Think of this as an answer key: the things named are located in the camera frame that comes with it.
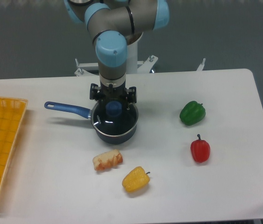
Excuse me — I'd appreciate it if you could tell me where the glass lid with blue knob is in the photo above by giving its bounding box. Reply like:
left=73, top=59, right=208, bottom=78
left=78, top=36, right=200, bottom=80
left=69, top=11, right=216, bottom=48
left=91, top=101, right=138, bottom=137

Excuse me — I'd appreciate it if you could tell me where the green bell pepper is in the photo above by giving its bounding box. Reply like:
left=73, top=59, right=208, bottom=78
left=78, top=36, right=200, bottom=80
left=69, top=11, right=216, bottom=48
left=180, top=101, right=206, bottom=126

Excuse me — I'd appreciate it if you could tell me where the toasted bread piece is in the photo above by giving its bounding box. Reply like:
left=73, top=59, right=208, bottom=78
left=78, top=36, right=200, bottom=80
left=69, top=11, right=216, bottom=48
left=92, top=149, right=123, bottom=171

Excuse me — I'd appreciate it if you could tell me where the white table clamp bracket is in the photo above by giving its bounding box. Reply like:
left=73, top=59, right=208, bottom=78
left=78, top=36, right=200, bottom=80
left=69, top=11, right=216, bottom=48
left=196, top=58, right=206, bottom=71

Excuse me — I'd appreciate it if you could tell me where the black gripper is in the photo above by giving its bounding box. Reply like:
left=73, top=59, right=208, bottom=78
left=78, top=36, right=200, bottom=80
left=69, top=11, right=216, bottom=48
left=89, top=82, right=137, bottom=104

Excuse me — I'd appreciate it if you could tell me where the red bell pepper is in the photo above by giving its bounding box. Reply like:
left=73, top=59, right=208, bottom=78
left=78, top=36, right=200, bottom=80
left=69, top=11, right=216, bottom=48
left=190, top=134, right=210, bottom=163

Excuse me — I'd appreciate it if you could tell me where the dark saucepan with blue handle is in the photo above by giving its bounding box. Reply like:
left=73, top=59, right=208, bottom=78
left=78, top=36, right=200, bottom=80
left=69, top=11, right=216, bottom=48
left=44, top=100, right=138, bottom=145

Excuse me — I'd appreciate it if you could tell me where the yellow bell pepper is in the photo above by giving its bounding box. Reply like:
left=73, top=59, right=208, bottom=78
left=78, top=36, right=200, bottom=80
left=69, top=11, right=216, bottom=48
left=122, top=166, right=150, bottom=193

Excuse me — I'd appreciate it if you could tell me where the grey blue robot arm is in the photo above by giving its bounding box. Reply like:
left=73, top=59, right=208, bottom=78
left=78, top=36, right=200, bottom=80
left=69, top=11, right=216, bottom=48
left=64, top=0, right=170, bottom=103

